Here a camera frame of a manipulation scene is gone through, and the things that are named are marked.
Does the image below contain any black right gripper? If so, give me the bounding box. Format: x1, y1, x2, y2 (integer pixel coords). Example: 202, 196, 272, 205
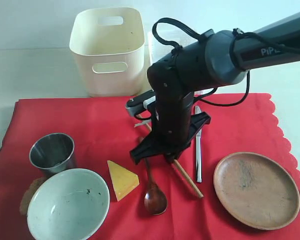
129, 92, 211, 165

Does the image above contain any wooden chopstick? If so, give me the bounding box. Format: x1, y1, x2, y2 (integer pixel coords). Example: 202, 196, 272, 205
135, 114, 204, 199

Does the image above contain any yellow cheese wedge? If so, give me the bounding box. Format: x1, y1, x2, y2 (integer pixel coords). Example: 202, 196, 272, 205
107, 160, 140, 201

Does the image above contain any white ceramic bowl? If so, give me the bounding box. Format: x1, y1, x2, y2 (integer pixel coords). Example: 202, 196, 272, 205
26, 168, 110, 240

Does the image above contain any steel cup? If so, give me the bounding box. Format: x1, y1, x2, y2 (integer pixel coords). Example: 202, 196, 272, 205
28, 132, 77, 178

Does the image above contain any bread piece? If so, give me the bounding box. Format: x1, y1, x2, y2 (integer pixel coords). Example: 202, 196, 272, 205
19, 177, 47, 216

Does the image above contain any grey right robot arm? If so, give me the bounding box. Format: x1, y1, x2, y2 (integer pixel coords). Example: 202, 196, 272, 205
125, 12, 300, 164

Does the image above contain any silver table knife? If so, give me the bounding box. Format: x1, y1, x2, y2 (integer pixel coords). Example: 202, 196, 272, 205
194, 105, 203, 183

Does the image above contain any red tablecloth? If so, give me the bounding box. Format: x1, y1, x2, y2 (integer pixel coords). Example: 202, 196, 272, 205
0, 93, 300, 240

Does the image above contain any dark wooden spoon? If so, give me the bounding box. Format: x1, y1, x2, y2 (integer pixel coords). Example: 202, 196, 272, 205
144, 158, 168, 216

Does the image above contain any brown wooden plate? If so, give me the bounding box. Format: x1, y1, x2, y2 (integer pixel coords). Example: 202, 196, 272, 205
213, 152, 300, 231

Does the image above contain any white perforated plastic basket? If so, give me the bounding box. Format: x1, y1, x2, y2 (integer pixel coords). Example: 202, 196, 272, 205
147, 30, 196, 65

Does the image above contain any cream plastic bin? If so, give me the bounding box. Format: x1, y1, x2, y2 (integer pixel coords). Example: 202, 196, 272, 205
69, 7, 145, 97

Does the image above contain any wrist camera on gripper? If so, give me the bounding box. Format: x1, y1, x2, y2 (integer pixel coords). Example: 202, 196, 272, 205
125, 89, 156, 117

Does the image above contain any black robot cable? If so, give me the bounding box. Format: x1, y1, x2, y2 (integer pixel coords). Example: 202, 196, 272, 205
133, 17, 300, 128

